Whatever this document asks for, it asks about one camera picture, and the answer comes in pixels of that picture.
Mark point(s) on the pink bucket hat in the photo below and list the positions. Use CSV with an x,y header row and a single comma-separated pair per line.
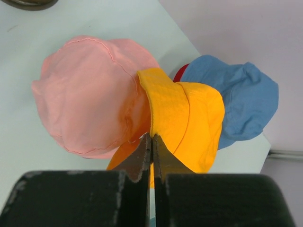
x,y
89,96

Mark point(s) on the brown wooden stand base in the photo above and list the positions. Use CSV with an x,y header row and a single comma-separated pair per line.
x,y
31,5

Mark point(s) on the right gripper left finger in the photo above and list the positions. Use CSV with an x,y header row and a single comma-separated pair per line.
x,y
115,198

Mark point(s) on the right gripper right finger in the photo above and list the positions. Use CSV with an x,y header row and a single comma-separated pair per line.
x,y
186,199

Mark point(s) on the blue hat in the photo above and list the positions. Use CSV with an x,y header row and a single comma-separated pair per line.
x,y
250,96

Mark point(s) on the red bucket hat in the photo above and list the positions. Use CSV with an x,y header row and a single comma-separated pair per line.
x,y
179,73

